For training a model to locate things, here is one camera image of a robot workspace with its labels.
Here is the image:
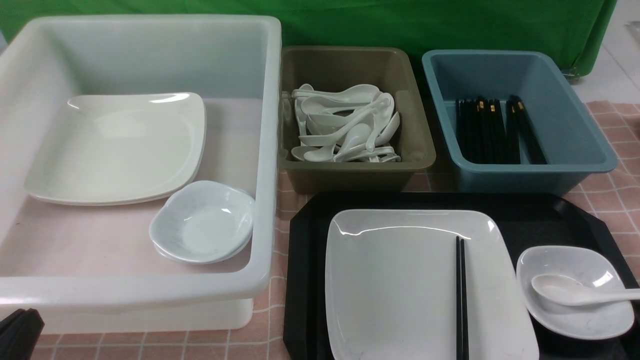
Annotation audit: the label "black plastic serving tray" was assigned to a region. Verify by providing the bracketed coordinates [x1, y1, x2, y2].
[283, 191, 639, 360]

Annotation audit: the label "large white plastic tub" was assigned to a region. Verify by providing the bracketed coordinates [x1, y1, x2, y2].
[1, 14, 282, 334]

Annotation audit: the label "olive brown plastic bin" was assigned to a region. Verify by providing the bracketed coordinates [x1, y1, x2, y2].
[278, 46, 437, 194]

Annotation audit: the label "black chopstick pair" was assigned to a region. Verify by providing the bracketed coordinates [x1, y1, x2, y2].
[455, 235, 470, 360]

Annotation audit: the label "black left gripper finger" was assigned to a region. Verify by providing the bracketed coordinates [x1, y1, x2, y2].
[0, 309, 45, 360]

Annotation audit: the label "white square plate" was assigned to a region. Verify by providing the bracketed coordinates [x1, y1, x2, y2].
[325, 209, 540, 360]

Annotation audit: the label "pink checkered tablecloth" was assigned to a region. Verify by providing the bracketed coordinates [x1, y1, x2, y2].
[31, 101, 639, 360]

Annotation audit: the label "green backdrop cloth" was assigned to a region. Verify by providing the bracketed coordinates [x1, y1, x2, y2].
[0, 0, 617, 76]

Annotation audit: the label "bundle of black chopsticks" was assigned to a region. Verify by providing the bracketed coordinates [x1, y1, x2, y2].
[454, 95, 549, 166]

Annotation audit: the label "blue plastic bin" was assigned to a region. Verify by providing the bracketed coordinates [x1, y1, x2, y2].
[422, 49, 617, 196]

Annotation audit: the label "stacked small white bowls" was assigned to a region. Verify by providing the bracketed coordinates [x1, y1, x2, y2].
[148, 180, 255, 265]

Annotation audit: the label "pile of white spoons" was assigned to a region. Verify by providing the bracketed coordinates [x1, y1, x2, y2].
[282, 83, 402, 163]

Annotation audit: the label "white ceramic soup spoon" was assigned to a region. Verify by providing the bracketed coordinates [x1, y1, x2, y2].
[531, 274, 640, 306]

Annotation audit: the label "small white bowl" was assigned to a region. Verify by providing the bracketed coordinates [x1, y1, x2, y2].
[516, 245, 638, 340]

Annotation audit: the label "stacked white square plates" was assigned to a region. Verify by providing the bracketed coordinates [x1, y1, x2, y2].
[23, 92, 207, 207]

